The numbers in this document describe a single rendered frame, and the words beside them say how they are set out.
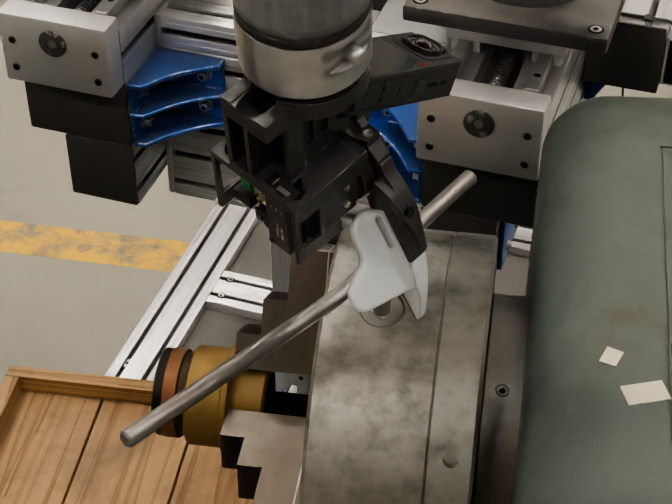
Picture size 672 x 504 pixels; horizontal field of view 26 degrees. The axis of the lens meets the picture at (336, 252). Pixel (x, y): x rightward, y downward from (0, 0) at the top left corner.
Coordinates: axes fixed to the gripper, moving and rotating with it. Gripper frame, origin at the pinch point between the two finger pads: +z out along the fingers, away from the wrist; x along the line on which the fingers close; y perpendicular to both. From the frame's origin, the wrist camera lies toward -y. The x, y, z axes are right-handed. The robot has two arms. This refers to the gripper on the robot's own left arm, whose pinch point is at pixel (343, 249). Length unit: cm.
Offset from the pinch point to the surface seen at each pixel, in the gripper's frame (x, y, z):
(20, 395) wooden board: -38, 10, 49
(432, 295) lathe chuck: 2.0, -7.0, 11.0
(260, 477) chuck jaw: -1.5, 8.8, 22.1
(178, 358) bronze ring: -14.8, 5.3, 23.0
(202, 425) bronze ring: -9.6, 7.8, 24.9
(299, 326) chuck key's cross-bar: 0.6, 5.1, 3.1
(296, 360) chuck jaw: -7.0, -0.8, 22.3
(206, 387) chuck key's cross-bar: 0.5, 13.4, 0.9
